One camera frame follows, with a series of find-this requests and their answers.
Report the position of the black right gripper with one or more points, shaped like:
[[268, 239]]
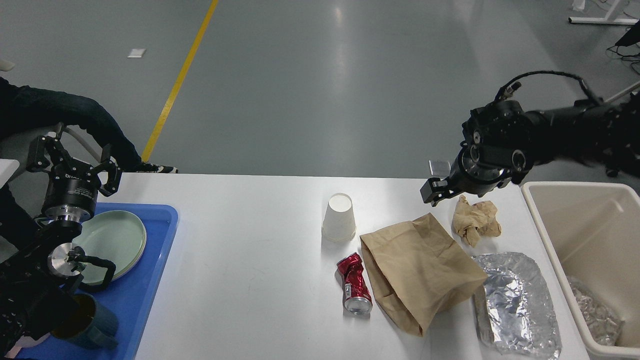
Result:
[[466, 176]]

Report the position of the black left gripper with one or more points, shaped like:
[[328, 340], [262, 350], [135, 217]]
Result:
[[69, 197]]

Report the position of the light green plate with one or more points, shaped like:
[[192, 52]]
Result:
[[100, 234]]

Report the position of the dark teal mug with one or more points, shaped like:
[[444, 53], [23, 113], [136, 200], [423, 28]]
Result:
[[90, 326]]

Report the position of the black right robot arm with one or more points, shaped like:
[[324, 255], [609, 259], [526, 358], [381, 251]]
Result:
[[502, 142]]

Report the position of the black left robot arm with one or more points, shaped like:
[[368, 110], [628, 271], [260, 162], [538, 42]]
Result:
[[38, 282]]

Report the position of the grey floor socket plate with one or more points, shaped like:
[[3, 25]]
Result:
[[440, 169]]

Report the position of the crumpled brown paper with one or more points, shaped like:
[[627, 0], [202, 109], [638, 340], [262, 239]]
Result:
[[473, 221]]

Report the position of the grey office chair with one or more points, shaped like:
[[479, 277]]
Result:
[[17, 146]]

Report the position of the seated person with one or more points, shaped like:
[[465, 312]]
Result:
[[24, 108]]

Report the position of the brown paper bag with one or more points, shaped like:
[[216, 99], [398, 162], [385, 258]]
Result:
[[416, 270]]

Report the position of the yellow plate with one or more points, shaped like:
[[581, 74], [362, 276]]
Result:
[[126, 254]]

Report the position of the white paper cup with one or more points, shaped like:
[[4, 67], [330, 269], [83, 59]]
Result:
[[339, 220]]

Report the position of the crushed red soda can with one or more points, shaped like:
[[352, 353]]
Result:
[[356, 295]]

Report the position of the blue plastic tray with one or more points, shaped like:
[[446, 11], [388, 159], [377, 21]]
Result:
[[129, 297]]

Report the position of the crumpled aluminium foil tray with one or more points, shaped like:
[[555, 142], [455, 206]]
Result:
[[514, 308]]

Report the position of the beige plastic bin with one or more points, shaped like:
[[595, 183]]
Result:
[[591, 232]]

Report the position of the pink mug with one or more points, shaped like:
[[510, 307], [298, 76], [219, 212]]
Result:
[[25, 342]]

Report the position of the crumpled foil in bin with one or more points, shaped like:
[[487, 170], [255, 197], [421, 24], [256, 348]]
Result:
[[603, 323]]

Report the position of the white desk leg frame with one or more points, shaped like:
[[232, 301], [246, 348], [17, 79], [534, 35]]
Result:
[[609, 12]]

